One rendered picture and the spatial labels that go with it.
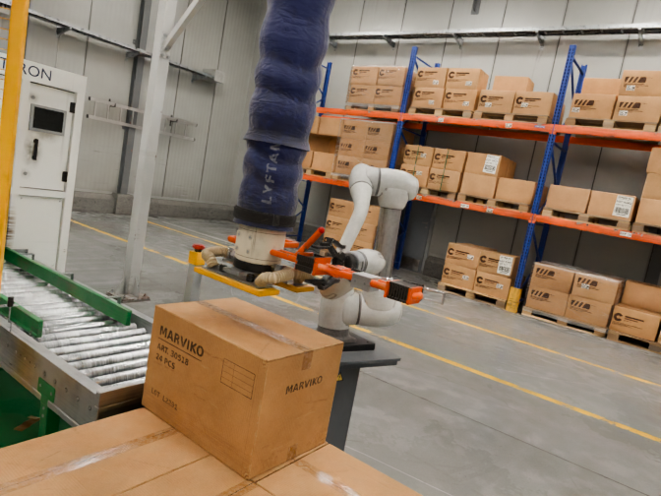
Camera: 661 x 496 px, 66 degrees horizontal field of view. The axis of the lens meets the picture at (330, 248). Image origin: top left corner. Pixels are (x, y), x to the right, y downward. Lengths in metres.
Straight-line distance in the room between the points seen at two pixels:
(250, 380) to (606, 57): 9.33
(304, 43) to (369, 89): 8.50
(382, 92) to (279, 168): 8.41
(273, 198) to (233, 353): 0.53
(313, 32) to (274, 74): 0.19
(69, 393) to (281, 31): 1.57
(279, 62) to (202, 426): 1.24
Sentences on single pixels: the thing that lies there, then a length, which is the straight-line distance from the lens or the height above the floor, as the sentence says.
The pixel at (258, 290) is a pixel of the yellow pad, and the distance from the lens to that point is 1.66.
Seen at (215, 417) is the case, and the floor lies 0.68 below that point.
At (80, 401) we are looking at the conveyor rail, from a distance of 2.22.
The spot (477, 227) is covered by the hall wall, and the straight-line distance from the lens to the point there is 10.30.
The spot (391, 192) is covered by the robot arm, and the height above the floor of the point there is 1.51.
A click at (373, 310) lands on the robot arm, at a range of 2.41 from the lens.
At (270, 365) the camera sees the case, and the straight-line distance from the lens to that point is 1.60.
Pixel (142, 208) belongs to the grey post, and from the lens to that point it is 5.35.
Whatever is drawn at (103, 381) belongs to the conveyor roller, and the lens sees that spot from 2.35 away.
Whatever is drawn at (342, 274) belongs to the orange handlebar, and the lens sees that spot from 1.58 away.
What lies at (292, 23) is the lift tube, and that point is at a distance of 1.78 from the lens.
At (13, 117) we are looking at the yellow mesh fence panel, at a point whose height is 1.53.
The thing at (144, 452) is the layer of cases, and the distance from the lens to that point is 1.87.
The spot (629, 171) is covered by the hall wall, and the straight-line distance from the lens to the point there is 9.83.
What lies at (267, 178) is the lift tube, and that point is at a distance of 1.73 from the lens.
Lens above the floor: 1.50
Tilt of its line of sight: 7 degrees down
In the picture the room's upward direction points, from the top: 10 degrees clockwise
